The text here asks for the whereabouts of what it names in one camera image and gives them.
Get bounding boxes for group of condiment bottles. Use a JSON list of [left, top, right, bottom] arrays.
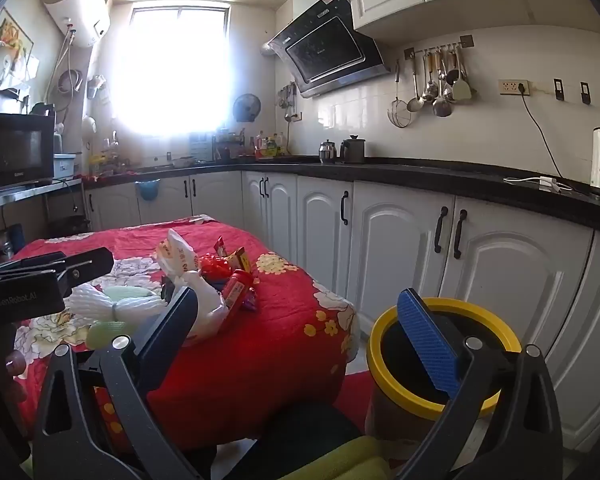
[[250, 130, 289, 159]]

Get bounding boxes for white plastic bag red print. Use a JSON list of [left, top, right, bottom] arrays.
[[155, 229, 231, 342]]

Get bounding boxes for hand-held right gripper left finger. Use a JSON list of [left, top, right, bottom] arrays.
[[32, 287, 216, 480]]

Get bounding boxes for black power cord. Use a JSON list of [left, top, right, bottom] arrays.
[[517, 87, 597, 196]]

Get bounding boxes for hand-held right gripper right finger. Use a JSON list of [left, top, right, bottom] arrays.
[[397, 288, 563, 480]]

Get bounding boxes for yellow rim trash bin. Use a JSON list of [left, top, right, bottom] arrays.
[[366, 297, 523, 456]]

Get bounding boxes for blue hanging plastic bin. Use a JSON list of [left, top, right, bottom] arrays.
[[135, 178, 162, 204]]

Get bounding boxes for black pot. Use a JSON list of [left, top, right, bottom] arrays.
[[339, 135, 366, 164]]

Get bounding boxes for green sponge roll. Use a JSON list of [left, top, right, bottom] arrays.
[[86, 284, 162, 352]]

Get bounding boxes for white water heater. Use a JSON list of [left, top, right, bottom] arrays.
[[42, 0, 112, 50]]

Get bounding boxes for black countertop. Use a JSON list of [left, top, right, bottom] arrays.
[[82, 155, 600, 238]]

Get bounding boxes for wall poster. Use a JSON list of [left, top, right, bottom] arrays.
[[0, 7, 34, 59]]

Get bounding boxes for kitchen window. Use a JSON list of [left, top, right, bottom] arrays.
[[107, 4, 231, 137]]

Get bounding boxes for dark wall fan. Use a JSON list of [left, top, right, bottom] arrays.
[[232, 93, 262, 123]]

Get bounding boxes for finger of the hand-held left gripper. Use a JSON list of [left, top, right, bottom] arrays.
[[0, 252, 68, 277], [55, 247, 116, 297]]

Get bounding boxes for beige wall power socket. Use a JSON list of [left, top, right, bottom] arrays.
[[498, 79, 532, 96]]

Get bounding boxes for person's left hand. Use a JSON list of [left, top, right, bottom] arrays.
[[2, 347, 31, 403]]

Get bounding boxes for hanging metal kitchen utensils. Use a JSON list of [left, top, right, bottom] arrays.
[[407, 45, 477, 118]]

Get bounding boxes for white foam fruit net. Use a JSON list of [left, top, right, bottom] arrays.
[[69, 282, 172, 332]]

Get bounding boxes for white charger cable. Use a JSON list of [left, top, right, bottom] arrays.
[[504, 176, 573, 194]]

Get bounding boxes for red floral blanket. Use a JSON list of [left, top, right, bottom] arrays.
[[12, 217, 361, 456]]

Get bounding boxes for wire skimmer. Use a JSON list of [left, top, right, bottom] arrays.
[[387, 60, 414, 129]]

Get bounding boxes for steel shelf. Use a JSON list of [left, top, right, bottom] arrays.
[[0, 177, 84, 211]]

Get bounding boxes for white base cabinets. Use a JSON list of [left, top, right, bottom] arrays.
[[85, 170, 600, 456]]

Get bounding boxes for black microwave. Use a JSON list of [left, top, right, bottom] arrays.
[[0, 112, 56, 189]]

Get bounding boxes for dish rack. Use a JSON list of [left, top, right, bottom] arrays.
[[212, 130, 246, 161]]

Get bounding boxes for black range hood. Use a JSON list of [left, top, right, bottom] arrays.
[[262, 0, 386, 100]]

